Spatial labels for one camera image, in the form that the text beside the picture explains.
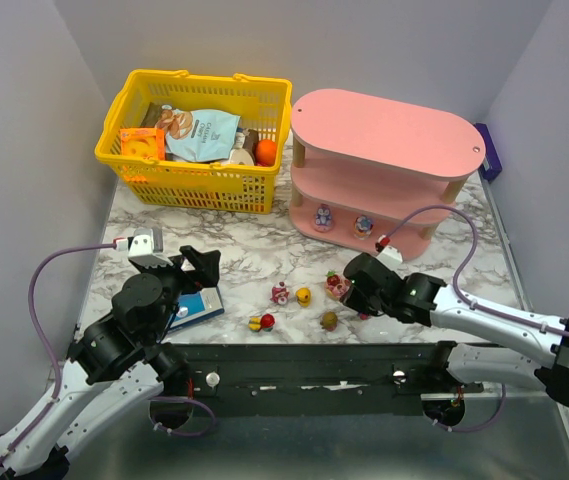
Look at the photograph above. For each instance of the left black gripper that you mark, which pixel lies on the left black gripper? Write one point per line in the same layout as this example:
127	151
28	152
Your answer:
187	272

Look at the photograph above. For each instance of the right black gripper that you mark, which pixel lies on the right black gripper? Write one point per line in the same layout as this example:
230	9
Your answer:
360	282

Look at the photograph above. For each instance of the purple bunny cup toy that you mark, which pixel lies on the purple bunny cup toy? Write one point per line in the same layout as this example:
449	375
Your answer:
363	226

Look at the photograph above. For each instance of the purple bunny donut toy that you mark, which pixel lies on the purple bunny donut toy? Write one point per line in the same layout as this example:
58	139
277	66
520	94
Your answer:
323	220

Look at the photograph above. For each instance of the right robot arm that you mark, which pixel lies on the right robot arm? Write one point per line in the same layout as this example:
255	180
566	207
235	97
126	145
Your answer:
533	349

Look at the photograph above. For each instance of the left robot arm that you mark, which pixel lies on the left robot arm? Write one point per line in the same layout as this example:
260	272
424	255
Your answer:
120	360

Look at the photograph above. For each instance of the pink three-tier shelf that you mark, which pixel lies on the pink three-tier shelf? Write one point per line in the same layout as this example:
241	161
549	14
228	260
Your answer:
401	164

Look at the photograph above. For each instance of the purple box behind shelf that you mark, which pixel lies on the purple box behind shelf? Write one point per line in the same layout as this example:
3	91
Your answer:
491	166

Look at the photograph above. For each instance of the blue boxed product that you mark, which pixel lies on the blue boxed product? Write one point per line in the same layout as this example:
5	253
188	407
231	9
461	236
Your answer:
196	308

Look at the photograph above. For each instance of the strawberry tart toy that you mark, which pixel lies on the strawberry tart toy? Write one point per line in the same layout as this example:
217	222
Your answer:
336	285

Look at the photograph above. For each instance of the olive brown round toy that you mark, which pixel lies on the olive brown round toy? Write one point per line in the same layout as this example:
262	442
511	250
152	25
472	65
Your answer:
329	321

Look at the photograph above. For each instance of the yellow duck toy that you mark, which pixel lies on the yellow duck toy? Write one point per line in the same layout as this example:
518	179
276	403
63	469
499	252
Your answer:
303	296

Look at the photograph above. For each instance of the red yellow mushroom toy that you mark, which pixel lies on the red yellow mushroom toy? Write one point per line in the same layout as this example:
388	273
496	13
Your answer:
264	323

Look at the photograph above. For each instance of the white round container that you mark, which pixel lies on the white round container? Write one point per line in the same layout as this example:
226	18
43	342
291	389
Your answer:
240	156

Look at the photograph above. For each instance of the yellow plastic shopping basket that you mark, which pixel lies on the yellow plastic shopping basket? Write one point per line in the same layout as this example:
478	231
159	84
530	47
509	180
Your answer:
264	107

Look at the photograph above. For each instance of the orange fruit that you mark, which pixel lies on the orange fruit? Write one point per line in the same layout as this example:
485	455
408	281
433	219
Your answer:
265	152

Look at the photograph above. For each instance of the light blue snack bag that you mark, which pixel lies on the light blue snack bag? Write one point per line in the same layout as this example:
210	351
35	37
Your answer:
198	136

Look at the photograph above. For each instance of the orange snack box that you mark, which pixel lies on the orange snack box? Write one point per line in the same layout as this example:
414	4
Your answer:
143	143

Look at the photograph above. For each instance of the dark brown packet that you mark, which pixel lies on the dark brown packet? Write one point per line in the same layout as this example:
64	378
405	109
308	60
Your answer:
152	116

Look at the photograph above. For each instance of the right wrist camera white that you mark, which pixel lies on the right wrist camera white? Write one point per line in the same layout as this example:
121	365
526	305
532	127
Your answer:
388	255

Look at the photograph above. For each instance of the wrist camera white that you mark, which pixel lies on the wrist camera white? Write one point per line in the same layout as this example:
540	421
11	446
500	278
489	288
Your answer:
388	255
144	249

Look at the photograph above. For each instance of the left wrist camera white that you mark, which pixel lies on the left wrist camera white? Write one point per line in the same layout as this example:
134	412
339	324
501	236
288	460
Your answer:
144	249

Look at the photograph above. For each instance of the black mounting rail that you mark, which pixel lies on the black mounting rail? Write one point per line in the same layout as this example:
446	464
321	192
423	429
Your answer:
267	380

